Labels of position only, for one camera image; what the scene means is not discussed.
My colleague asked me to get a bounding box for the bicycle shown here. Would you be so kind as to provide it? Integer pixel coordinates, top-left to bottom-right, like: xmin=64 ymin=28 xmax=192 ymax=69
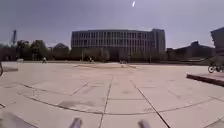
xmin=207 ymin=62 xmax=224 ymax=74

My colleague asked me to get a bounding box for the tall dark building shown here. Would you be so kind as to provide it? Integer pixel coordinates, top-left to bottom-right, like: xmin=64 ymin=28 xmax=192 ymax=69
xmin=210 ymin=26 xmax=224 ymax=58

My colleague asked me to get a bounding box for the large curved grey building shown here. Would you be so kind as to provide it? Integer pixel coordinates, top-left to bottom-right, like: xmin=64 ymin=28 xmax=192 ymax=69
xmin=70 ymin=28 xmax=167 ymax=62

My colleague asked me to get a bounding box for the person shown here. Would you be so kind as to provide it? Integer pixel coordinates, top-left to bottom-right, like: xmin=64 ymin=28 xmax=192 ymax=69
xmin=41 ymin=56 xmax=48 ymax=65

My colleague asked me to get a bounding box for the raised stone platform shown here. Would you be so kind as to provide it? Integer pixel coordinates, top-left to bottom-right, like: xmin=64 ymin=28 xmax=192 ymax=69
xmin=186 ymin=72 xmax=224 ymax=88

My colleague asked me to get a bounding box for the pale stone paved plaza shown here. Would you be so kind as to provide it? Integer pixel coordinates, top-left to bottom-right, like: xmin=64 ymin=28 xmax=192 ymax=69
xmin=0 ymin=61 xmax=224 ymax=128

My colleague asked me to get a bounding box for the robot's own part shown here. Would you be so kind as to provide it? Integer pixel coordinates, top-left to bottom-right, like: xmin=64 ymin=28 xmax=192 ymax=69
xmin=137 ymin=119 xmax=152 ymax=128
xmin=69 ymin=117 xmax=83 ymax=128

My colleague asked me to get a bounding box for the distant tower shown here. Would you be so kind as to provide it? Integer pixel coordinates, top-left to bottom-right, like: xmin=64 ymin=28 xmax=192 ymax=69
xmin=11 ymin=29 xmax=18 ymax=47

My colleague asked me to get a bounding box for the low dark building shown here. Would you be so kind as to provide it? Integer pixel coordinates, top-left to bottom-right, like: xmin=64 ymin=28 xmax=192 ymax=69
xmin=165 ymin=40 xmax=216 ymax=62

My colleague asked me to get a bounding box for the row of trees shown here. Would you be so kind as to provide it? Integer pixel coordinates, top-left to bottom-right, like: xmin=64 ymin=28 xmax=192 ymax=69
xmin=0 ymin=39 xmax=168 ymax=63

